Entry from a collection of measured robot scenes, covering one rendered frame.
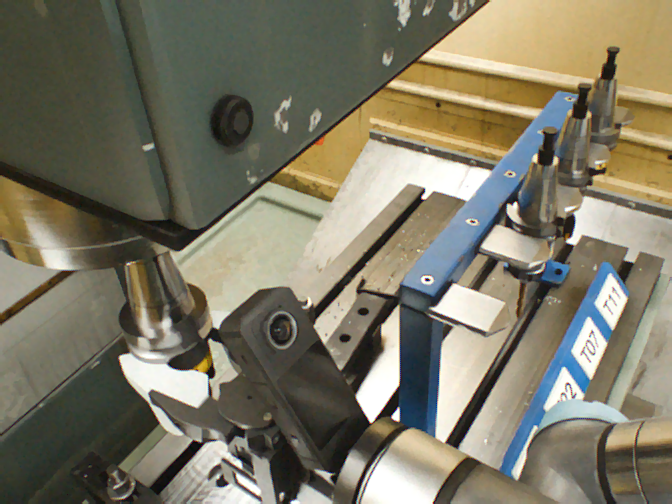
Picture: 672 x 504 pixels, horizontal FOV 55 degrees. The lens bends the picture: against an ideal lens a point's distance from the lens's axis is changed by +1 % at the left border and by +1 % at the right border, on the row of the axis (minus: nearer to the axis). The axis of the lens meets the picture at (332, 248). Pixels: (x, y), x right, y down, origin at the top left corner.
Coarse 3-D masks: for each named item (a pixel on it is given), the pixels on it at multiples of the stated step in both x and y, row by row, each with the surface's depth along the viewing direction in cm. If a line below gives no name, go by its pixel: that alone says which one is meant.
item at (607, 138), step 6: (618, 120) 86; (618, 126) 86; (594, 132) 84; (600, 132) 84; (606, 132) 84; (612, 132) 84; (618, 132) 84; (594, 138) 84; (600, 138) 84; (606, 138) 84; (612, 138) 84; (606, 144) 85; (612, 144) 85
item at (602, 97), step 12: (600, 72) 82; (600, 84) 81; (612, 84) 81; (588, 96) 84; (600, 96) 82; (612, 96) 82; (588, 108) 84; (600, 108) 83; (612, 108) 83; (600, 120) 83; (612, 120) 84
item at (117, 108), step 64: (0, 0) 13; (64, 0) 12; (128, 0) 12; (192, 0) 13; (256, 0) 14; (320, 0) 16; (384, 0) 19; (448, 0) 22; (0, 64) 14; (64, 64) 13; (128, 64) 13; (192, 64) 13; (256, 64) 15; (320, 64) 17; (384, 64) 20; (0, 128) 16; (64, 128) 14; (128, 128) 14; (192, 128) 14; (256, 128) 16; (320, 128) 18; (64, 192) 17; (128, 192) 15; (192, 192) 15
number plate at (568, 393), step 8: (560, 376) 88; (568, 376) 89; (560, 384) 87; (568, 384) 88; (552, 392) 86; (560, 392) 87; (568, 392) 88; (576, 392) 89; (552, 400) 85; (560, 400) 86; (544, 408) 84
